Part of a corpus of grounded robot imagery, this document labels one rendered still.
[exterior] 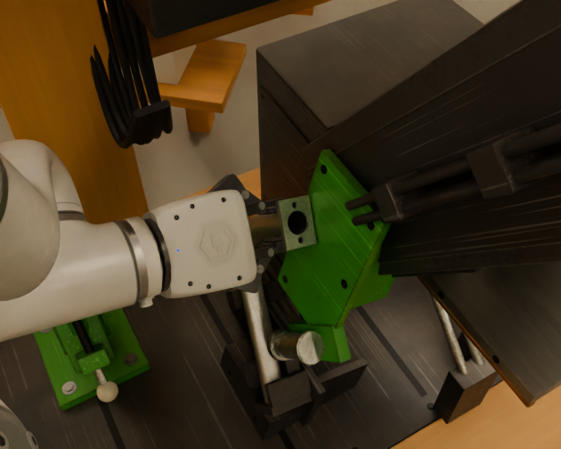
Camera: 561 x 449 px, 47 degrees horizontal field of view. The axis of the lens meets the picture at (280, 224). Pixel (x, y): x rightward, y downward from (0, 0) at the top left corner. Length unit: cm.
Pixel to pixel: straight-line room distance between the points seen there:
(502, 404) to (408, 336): 16
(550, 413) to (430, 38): 53
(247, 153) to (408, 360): 164
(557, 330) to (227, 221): 38
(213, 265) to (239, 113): 204
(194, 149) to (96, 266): 195
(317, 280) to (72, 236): 28
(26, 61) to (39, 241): 39
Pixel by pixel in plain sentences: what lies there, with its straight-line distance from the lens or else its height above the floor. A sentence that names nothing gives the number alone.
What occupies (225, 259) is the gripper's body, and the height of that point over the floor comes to 122.
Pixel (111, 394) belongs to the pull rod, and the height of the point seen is 95.
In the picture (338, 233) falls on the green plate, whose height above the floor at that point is 121.
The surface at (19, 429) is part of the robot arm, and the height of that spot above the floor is 158.
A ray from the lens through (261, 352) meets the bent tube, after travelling 84.
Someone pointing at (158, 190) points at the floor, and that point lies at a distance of 240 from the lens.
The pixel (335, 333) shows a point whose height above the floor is 111.
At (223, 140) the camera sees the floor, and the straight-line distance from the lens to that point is 255.
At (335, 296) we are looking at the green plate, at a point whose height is 115.
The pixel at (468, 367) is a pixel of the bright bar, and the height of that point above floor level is 101.
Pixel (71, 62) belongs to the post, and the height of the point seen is 128.
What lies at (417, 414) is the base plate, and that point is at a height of 90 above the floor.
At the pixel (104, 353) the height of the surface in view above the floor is 100.
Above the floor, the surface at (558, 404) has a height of 90.
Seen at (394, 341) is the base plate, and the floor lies 90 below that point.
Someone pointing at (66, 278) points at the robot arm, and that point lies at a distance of 59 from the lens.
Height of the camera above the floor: 175
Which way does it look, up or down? 51 degrees down
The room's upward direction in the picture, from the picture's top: straight up
